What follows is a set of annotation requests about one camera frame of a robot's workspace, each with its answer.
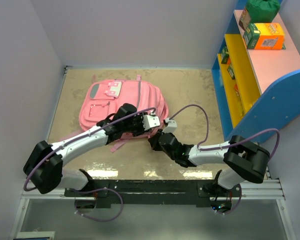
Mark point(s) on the brown card box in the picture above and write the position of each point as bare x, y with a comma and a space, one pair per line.
244, 19

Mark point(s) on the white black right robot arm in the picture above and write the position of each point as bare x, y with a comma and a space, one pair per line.
246, 160

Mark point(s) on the orange green crayon box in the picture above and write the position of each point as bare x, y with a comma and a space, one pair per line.
264, 36

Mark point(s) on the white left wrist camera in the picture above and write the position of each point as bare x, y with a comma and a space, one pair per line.
150, 122

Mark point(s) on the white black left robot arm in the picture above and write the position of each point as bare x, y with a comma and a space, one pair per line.
44, 168

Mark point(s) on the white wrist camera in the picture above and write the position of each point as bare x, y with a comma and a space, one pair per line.
150, 122
170, 125

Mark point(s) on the small green box upper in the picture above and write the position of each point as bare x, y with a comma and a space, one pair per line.
225, 56

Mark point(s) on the pink student backpack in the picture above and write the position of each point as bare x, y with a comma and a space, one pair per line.
107, 96

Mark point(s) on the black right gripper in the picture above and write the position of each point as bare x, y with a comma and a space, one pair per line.
153, 141

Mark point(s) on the small green box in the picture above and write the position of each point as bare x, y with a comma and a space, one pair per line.
225, 56
230, 71

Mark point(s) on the green cloth bag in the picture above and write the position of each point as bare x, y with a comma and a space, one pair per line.
262, 11

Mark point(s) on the orange packet on shelf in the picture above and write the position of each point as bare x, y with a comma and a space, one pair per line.
238, 98

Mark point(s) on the small green box lower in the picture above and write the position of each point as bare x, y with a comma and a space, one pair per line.
230, 71

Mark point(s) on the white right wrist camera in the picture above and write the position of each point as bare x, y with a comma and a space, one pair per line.
170, 125

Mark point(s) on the blue yellow pink shelf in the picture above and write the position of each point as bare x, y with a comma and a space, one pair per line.
268, 83

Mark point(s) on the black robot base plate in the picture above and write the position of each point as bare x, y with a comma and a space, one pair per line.
199, 193

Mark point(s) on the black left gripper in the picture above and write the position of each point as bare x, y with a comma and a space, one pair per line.
141, 130

